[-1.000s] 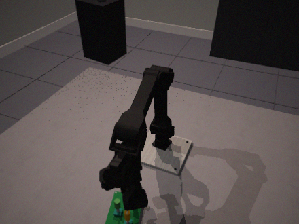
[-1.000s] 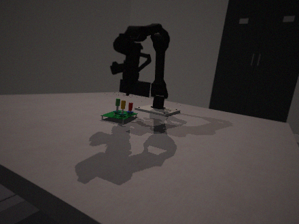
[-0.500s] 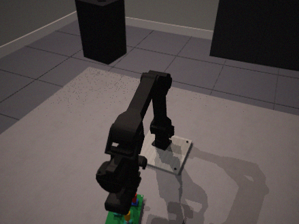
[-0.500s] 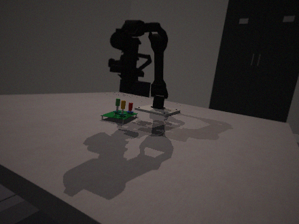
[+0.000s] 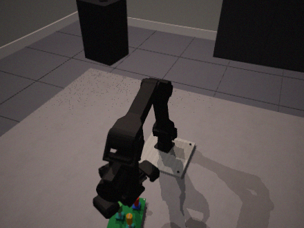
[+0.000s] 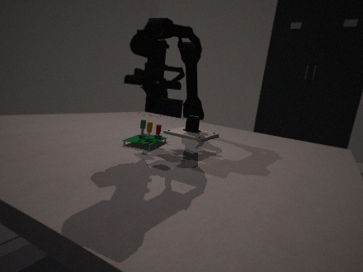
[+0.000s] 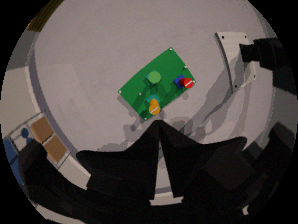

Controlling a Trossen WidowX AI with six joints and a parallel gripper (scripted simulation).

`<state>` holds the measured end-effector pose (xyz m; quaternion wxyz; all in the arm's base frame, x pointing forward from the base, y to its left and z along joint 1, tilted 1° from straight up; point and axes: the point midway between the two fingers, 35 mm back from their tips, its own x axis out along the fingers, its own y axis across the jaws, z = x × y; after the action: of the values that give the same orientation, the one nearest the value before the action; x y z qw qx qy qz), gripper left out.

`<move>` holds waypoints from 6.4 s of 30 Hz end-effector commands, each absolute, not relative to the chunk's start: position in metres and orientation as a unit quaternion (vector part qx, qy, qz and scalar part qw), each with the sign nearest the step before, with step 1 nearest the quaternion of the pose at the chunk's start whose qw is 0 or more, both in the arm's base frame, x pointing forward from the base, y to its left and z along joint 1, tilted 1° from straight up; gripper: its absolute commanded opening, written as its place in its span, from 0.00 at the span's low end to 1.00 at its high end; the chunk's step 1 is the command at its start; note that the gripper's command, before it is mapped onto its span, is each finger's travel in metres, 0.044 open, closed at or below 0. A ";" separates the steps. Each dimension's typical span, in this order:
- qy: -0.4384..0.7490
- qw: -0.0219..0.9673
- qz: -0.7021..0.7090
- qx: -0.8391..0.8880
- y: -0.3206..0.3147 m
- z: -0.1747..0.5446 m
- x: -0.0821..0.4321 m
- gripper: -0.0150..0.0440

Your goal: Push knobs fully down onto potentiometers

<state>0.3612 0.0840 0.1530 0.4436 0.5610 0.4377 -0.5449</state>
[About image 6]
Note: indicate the green circuit board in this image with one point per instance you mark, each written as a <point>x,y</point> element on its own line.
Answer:
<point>147,139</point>

